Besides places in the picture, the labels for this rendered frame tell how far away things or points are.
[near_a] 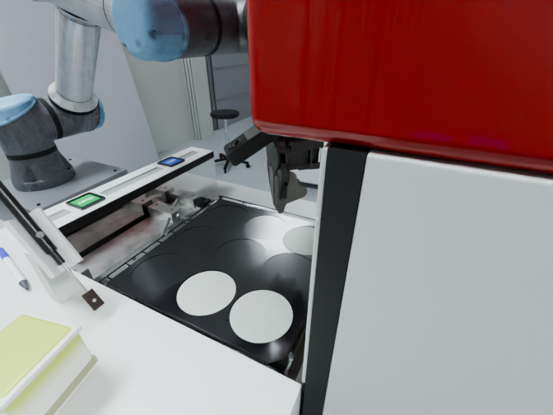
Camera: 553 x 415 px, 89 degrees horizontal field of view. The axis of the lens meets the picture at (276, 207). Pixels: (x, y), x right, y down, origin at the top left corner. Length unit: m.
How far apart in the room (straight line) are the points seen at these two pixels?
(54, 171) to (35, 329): 0.70
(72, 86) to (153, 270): 0.57
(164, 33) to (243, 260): 0.39
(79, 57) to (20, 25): 2.14
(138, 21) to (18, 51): 2.59
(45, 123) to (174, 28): 0.67
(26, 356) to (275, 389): 0.23
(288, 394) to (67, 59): 0.84
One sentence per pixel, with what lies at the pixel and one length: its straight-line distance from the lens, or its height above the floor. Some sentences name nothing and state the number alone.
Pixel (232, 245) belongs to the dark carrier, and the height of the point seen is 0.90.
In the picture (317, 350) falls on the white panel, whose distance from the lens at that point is 0.28.
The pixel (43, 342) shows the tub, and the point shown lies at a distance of 0.36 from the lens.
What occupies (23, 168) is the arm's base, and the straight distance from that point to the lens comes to 1.03.
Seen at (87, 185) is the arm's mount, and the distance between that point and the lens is 0.97.
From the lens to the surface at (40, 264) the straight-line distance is 0.43.
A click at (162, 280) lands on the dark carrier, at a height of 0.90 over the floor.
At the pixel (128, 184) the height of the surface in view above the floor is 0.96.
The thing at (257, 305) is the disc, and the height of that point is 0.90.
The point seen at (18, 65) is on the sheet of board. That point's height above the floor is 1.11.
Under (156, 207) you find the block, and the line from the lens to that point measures 0.77.
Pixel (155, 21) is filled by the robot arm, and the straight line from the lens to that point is 0.38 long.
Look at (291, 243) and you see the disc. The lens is 0.60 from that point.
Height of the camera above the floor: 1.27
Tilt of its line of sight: 31 degrees down
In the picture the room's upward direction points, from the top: straight up
